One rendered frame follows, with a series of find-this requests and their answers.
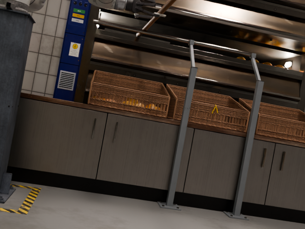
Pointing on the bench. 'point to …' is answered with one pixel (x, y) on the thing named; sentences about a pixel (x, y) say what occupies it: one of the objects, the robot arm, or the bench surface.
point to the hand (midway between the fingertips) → (160, 11)
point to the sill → (196, 52)
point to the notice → (74, 49)
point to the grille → (66, 80)
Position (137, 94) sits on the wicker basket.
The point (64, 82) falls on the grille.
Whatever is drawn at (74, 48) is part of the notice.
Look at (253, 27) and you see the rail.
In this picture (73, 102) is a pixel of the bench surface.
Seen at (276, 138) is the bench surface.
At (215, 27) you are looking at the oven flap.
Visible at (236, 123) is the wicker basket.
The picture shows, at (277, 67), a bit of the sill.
